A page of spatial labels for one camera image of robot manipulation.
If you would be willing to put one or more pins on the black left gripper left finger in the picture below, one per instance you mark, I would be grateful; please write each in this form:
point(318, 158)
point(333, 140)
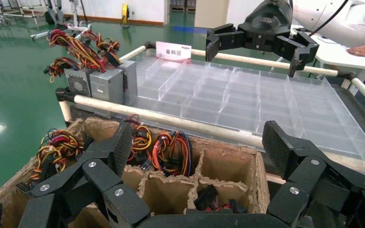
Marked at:
point(100, 176)

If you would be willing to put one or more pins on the white sign with red print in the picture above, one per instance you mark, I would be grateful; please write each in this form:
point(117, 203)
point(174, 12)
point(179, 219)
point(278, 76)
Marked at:
point(173, 52)

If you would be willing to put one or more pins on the brown cardboard divided box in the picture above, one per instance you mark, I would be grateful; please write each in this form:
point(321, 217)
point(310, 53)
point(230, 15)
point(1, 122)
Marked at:
point(170, 195)

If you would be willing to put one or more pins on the white metal frame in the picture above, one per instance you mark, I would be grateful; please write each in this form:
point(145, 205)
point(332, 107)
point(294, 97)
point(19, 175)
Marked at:
point(31, 7)

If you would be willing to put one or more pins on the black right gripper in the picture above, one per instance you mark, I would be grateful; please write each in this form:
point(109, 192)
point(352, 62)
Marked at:
point(267, 25)

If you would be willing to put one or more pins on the white table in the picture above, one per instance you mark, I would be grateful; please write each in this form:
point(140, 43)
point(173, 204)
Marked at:
point(336, 55)

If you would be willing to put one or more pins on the silver power supply with grille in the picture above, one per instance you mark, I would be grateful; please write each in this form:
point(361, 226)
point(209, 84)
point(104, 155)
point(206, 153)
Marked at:
point(77, 83)

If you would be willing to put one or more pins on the white equipment stand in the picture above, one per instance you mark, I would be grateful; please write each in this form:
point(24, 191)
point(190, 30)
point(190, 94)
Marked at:
point(74, 12)

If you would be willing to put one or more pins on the yellow floor fan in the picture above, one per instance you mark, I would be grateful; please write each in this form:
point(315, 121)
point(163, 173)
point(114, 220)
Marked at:
point(125, 12)

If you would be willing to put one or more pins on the conveyor with clear plates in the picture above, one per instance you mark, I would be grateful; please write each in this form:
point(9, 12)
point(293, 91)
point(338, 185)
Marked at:
point(170, 121)

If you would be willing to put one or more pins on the bare person hand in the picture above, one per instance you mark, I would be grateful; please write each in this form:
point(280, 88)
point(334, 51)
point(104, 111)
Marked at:
point(358, 51)

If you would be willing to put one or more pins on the clear acrylic divider tray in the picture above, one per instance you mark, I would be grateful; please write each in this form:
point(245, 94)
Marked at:
point(248, 100)

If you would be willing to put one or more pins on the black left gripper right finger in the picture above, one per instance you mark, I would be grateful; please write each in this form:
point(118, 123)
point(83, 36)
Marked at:
point(311, 182)

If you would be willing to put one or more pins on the dark cabinet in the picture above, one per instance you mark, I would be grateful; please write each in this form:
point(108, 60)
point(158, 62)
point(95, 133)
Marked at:
point(182, 4)

